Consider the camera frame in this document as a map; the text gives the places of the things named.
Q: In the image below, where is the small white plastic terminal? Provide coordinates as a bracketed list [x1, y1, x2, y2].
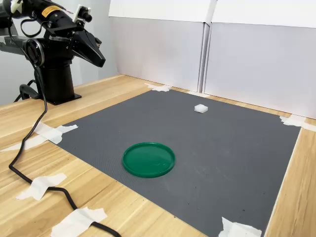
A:
[194, 104, 208, 115]

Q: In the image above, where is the round green lid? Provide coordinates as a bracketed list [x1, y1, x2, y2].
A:
[122, 142, 176, 179]

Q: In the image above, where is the white partition panel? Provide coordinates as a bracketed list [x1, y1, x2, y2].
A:
[108, 0, 213, 93]
[202, 0, 316, 120]

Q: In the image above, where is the white tape piece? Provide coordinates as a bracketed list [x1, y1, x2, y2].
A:
[218, 216, 263, 237]
[144, 82, 172, 93]
[0, 121, 79, 152]
[187, 91, 211, 99]
[15, 172, 68, 201]
[50, 206, 108, 237]
[279, 114, 316, 132]

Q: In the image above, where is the dark grey mat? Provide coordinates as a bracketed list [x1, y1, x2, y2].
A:
[48, 89, 302, 237]

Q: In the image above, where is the black base cable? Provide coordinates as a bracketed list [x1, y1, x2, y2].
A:
[13, 79, 41, 103]

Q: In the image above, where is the black camera cable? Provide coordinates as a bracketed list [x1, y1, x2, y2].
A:
[8, 12, 122, 237]

